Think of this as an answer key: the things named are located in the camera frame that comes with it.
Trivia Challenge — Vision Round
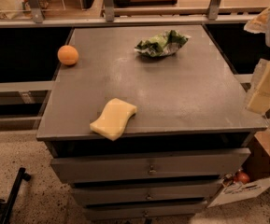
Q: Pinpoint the orange fruit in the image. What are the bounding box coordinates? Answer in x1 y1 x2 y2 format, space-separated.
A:
57 45 78 65

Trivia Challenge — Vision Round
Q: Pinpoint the yellow sponge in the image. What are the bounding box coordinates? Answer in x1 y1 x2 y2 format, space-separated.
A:
90 98 137 141

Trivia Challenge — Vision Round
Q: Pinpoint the grey drawer cabinet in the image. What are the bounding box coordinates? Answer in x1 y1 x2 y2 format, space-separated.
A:
37 25 266 210

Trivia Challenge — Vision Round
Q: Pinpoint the green crumpled chip bag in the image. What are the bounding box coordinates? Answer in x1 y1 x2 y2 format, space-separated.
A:
135 30 191 58

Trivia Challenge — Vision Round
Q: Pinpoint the cardboard box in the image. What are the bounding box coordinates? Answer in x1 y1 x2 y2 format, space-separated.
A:
209 131 270 207

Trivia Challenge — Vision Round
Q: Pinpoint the top grey drawer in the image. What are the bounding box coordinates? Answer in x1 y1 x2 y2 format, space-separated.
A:
50 148 250 183

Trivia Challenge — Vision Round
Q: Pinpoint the grey drawer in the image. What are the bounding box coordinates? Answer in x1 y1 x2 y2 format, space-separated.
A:
50 148 250 183
72 180 220 206
85 201 207 221

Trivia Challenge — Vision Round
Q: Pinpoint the red onion in box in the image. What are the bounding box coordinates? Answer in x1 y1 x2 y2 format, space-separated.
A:
235 170 250 184

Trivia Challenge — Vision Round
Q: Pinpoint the middle grey drawer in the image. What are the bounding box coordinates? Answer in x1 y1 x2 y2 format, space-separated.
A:
72 180 220 206

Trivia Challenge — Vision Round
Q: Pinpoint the bottom grey drawer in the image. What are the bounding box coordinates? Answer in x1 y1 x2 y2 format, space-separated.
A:
85 201 207 221

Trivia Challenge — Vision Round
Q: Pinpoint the black stand leg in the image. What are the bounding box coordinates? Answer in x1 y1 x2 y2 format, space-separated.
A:
0 167 31 224

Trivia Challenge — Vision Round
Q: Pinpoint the metal railing frame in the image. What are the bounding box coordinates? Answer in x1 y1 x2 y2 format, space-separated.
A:
0 0 270 28

